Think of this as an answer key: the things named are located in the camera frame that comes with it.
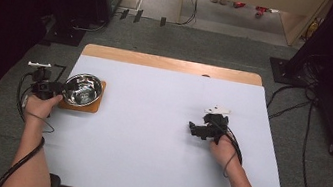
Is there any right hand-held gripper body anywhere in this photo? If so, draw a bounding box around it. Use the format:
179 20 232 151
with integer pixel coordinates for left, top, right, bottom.
197 102 235 147

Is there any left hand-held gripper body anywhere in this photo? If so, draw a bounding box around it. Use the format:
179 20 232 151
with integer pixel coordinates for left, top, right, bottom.
21 59 65 103

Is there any stainless steel bowl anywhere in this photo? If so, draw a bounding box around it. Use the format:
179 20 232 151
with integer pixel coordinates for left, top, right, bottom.
60 69 106 111

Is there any person's left hand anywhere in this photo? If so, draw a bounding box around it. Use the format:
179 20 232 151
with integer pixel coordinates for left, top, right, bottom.
21 89 64 129

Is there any person's right hand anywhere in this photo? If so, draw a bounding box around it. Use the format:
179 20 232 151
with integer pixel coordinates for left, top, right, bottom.
205 132 246 172

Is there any white paper sheet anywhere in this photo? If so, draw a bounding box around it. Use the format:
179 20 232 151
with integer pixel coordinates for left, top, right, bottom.
34 50 305 187

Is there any black stand base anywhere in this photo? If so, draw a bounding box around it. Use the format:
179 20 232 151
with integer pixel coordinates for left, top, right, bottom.
38 21 88 52
266 55 320 90

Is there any wooden table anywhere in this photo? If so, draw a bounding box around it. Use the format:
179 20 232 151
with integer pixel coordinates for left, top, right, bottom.
52 41 266 187

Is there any red object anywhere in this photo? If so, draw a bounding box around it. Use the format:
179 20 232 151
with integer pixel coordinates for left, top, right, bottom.
253 5 270 20
232 0 248 11

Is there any right hand-held gripper cable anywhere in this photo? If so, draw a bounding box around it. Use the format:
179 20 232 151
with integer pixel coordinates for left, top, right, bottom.
199 118 268 187

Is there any hand-held gripper cable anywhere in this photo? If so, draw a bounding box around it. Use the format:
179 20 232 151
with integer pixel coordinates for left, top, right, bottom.
199 118 268 187
0 57 69 187

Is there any black floor cable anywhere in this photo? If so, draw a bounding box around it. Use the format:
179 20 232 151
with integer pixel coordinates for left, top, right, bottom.
264 79 316 126
295 95 333 187

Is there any left hand-held gripper cable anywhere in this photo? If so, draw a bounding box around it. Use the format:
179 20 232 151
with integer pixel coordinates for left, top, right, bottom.
0 57 69 187

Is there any black hanging cable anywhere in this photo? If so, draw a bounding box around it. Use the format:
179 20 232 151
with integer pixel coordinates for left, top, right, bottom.
175 0 201 29

